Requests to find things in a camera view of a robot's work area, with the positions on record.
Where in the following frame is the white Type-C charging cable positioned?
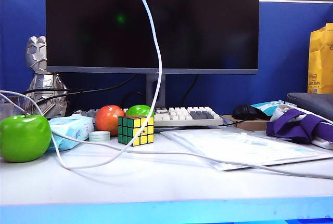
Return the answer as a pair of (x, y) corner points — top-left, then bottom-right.
(0, 0), (163, 170)

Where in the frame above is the white and grey keyboard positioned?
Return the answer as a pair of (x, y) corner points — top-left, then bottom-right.
(72, 106), (224, 127)

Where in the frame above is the green apple without stem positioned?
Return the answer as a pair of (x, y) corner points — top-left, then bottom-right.
(125, 104), (156, 117)

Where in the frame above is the Rubik's cube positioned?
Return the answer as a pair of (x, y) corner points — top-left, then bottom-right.
(117, 115), (155, 147)

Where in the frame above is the orange-red round fruit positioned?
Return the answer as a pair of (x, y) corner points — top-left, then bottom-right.
(95, 105), (125, 137)

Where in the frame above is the light blue tape roll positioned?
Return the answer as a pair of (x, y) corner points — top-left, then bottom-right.
(88, 130), (111, 142)

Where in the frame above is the black computer mouse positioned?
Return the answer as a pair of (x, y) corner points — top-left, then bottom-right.
(231, 103), (271, 121)

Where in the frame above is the black computer monitor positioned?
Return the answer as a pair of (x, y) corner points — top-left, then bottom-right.
(45, 0), (260, 109)

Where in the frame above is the brown cardboard box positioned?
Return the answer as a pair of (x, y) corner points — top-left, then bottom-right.
(222, 114), (271, 131)

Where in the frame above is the document in clear sleeve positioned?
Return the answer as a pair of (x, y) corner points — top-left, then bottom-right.
(160, 128), (333, 172)

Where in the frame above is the light blue printed package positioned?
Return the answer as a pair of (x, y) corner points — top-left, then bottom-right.
(250, 100), (298, 118)

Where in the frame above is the light blue wet wipes pack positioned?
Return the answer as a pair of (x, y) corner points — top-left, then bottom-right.
(48, 116), (95, 152)

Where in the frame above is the white cloth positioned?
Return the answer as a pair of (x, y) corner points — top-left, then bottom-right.
(270, 105), (333, 151)

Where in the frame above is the silver faceted figurine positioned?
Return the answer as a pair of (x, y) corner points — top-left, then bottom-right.
(25, 35), (69, 118)

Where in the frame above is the purple cloth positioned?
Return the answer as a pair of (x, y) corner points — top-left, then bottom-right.
(266, 109), (333, 144)

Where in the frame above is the large green apple with stem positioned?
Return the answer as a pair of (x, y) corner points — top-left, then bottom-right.
(0, 110), (52, 163)

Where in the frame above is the dark grey laptop bag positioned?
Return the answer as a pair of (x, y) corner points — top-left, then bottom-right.
(285, 92), (333, 122)

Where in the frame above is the faceted clear plastic cup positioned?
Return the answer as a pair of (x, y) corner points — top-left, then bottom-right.
(0, 94), (32, 121)

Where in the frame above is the yellow paper bag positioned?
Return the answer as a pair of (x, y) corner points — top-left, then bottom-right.
(308, 23), (333, 94)

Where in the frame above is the black power cable with plug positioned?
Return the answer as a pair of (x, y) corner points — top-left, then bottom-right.
(33, 74), (138, 107)

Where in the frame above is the black mouse cable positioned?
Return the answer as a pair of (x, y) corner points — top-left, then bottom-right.
(221, 119), (246, 127)

